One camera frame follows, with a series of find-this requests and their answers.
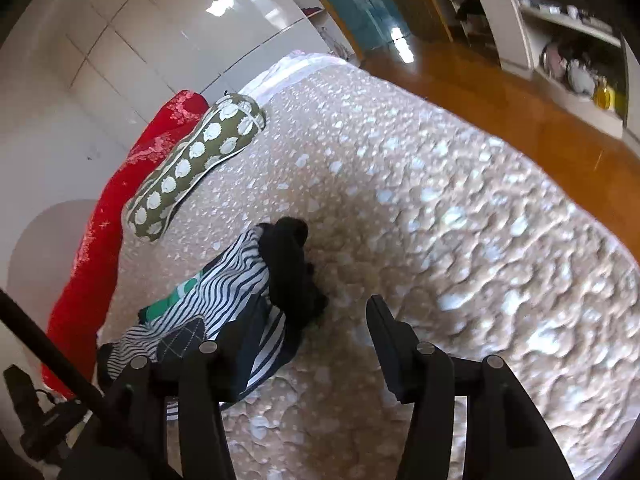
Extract black cable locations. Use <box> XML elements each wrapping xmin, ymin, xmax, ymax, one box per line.
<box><xmin>0</xmin><ymin>286</ymin><xmax>109</xmax><ymax>413</ymax></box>

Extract olive white dotted pillow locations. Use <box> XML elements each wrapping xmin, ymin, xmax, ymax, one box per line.
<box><xmin>125</xmin><ymin>93</ymin><xmax>266</xmax><ymax>242</ymax></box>

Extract long red bolster pillow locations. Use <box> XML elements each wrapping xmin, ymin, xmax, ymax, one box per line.
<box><xmin>47</xmin><ymin>90</ymin><xmax>208</xmax><ymax>380</ymax></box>

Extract black folded garment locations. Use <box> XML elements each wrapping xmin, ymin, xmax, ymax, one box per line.
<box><xmin>258</xmin><ymin>217</ymin><xmax>329</xmax><ymax>330</ymax></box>

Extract black and white striped pants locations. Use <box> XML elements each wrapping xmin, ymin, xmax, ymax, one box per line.
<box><xmin>96</xmin><ymin>223</ymin><xmax>288</xmax><ymax>401</ymax></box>

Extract white bed sheet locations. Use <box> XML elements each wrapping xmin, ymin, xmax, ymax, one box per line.
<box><xmin>240</xmin><ymin>51</ymin><xmax>354</xmax><ymax>107</ymax></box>

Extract beige dotted quilt bedspread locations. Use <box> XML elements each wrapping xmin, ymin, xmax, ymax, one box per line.
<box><xmin>102</xmin><ymin>64</ymin><xmax>639</xmax><ymax>479</ymax></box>

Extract white shelf unit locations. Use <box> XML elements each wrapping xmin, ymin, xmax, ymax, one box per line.
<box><xmin>449</xmin><ymin>0</ymin><xmax>639</xmax><ymax>146</ymax></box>

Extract black tripod stand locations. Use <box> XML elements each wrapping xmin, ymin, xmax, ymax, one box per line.
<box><xmin>3</xmin><ymin>364</ymin><xmax>87</xmax><ymax>467</ymax></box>

